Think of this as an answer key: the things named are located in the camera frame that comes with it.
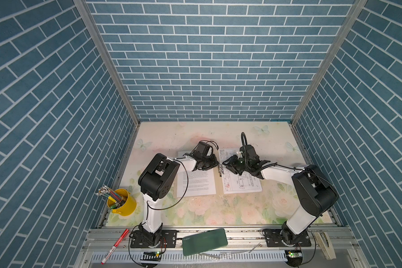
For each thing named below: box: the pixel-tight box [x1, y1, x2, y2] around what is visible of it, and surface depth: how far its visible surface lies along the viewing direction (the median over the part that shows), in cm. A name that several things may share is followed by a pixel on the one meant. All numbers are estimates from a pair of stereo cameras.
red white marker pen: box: [101, 228, 130, 265], surface depth 72 cm
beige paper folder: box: [213, 166, 227, 195], surface depth 93 cm
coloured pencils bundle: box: [96, 185, 127, 209], surface depth 74 cm
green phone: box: [182, 228, 229, 257], surface depth 74 cm
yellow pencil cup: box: [107, 188, 138, 217], surface depth 76 cm
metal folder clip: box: [217, 163, 225, 177], surface depth 98 cm
